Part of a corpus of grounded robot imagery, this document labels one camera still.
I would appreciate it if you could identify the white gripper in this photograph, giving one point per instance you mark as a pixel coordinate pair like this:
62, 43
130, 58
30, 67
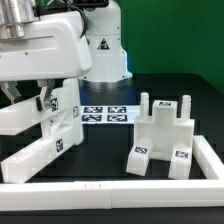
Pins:
52, 48

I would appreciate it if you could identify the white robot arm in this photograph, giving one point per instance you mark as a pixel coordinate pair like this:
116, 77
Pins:
101, 26

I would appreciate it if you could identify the flat white chair back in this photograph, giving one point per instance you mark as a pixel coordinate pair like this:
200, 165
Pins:
113, 114

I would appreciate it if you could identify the white obstacle fence wall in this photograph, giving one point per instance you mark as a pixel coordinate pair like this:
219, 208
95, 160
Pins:
208, 191

